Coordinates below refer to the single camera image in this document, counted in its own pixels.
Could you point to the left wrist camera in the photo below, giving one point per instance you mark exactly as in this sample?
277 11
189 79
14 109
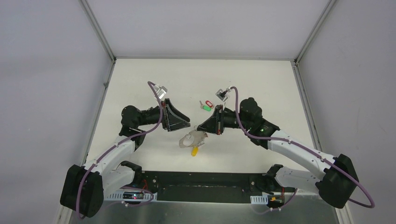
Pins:
160 91

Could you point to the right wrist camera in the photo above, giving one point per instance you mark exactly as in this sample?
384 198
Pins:
223 95

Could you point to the yellow key tag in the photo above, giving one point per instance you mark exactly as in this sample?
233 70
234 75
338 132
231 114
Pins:
194 151

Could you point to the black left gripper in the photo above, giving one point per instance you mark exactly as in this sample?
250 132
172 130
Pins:
165 114

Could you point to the red key tag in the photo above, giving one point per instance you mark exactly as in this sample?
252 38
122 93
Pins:
208 103

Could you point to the green key tag with key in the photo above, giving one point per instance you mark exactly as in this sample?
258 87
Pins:
206 108

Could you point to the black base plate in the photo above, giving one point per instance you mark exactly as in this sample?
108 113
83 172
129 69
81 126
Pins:
207 187

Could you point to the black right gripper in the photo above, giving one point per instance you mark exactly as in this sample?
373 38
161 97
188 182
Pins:
215 123

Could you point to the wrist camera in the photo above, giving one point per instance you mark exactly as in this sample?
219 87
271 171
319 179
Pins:
160 91
223 95

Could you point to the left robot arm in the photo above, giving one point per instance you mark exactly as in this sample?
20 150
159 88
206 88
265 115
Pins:
86 186

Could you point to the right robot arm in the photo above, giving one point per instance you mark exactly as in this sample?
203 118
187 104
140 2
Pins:
333 178

